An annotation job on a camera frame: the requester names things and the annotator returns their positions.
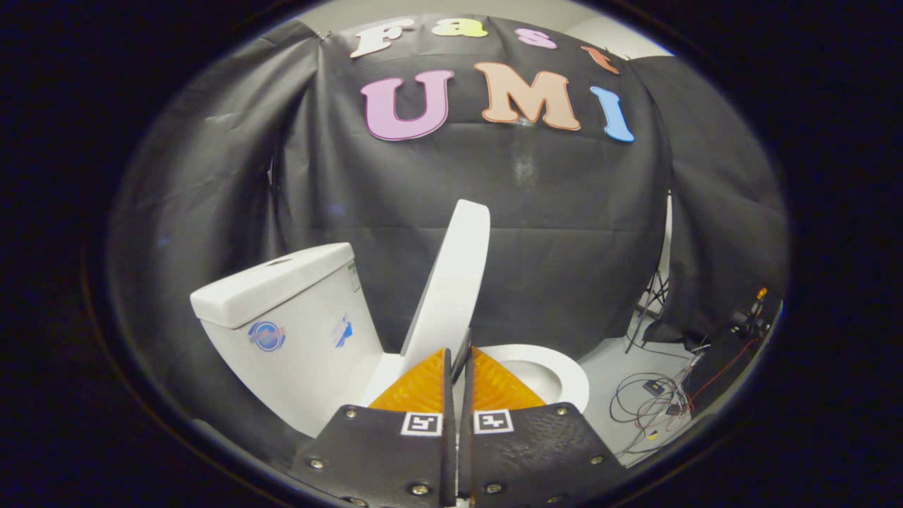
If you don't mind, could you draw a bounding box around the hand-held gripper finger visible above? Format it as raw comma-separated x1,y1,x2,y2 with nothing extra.
457,346,627,508
291,347,458,508

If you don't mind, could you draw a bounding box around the white toilet lid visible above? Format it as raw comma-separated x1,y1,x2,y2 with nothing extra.
399,199,492,385

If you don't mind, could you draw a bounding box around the white toilet seat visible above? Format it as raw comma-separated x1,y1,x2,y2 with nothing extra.
478,344,590,413

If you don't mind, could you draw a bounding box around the white toilet tank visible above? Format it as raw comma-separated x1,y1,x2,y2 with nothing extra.
190,243,385,438

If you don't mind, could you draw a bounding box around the black backdrop cloth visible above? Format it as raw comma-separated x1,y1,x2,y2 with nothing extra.
106,14,789,466

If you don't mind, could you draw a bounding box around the black tripod stand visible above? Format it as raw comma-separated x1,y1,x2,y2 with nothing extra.
624,190,672,353

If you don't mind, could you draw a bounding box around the dark equipment case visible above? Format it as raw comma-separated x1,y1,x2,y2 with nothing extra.
681,328,766,418

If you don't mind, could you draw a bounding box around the tangle of thin floor cables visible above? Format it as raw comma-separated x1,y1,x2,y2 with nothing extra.
610,346,710,456

